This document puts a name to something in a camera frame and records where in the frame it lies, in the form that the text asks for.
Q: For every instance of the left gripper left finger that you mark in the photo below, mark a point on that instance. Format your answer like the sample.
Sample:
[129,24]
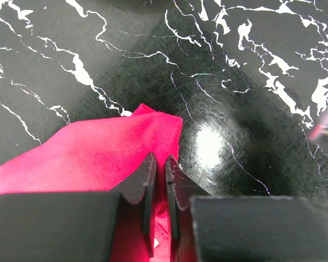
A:
[135,221]

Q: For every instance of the pink red t shirt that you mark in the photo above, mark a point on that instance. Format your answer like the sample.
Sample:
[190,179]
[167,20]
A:
[97,155]

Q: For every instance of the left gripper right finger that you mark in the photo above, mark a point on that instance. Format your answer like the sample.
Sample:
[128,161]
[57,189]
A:
[180,189]

